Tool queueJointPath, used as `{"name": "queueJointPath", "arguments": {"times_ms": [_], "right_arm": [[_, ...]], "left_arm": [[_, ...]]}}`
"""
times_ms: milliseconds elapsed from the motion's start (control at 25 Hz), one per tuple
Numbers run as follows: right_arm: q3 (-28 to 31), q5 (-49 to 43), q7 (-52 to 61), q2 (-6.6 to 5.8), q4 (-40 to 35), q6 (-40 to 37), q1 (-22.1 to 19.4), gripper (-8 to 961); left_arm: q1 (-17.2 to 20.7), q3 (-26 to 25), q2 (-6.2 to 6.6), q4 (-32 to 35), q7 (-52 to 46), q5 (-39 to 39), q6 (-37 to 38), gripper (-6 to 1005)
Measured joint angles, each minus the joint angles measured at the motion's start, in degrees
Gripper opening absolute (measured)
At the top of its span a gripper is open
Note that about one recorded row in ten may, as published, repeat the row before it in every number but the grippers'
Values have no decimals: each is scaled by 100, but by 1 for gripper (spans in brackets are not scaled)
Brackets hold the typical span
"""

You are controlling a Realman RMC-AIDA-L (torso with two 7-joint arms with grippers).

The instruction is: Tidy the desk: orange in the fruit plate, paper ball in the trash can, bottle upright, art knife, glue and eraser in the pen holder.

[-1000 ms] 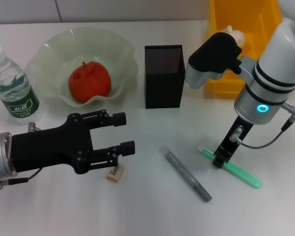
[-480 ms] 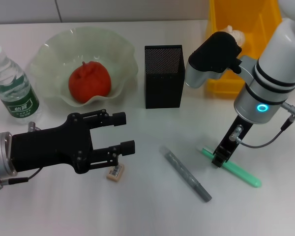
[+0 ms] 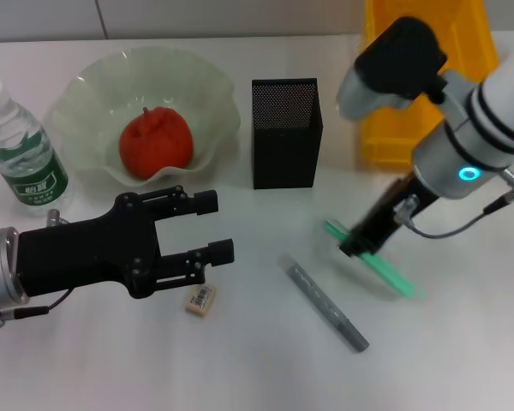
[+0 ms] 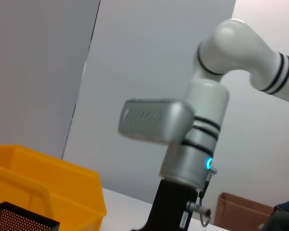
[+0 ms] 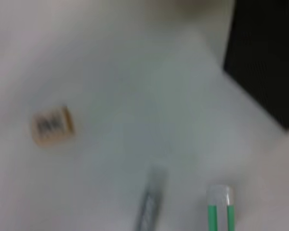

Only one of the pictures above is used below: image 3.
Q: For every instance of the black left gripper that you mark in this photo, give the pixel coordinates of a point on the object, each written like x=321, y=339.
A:
x=85, y=252

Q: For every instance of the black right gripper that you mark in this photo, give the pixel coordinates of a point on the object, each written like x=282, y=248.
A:
x=390, y=214

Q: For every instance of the mint green pen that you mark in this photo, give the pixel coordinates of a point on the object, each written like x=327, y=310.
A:
x=394, y=278

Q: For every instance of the grey marker pen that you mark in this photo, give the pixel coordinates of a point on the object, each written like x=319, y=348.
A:
x=321, y=299

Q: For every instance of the beige eraser with barcode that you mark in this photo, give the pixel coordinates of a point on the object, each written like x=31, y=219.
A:
x=200, y=299

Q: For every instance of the clear bottle with green label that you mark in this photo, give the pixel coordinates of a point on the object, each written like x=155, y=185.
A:
x=30, y=171

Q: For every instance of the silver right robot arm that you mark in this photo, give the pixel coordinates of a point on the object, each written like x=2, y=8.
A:
x=454, y=150

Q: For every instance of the black mesh pen holder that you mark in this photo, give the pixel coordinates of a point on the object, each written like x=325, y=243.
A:
x=287, y=141

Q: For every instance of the wavy green glass fruit plate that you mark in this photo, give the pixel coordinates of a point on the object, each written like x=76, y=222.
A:
x=90, y=107

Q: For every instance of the yellow plastic bin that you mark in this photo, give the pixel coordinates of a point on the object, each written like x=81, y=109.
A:
x=390, y=137

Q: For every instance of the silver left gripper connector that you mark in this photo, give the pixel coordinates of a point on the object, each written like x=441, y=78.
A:
x=53, y=216

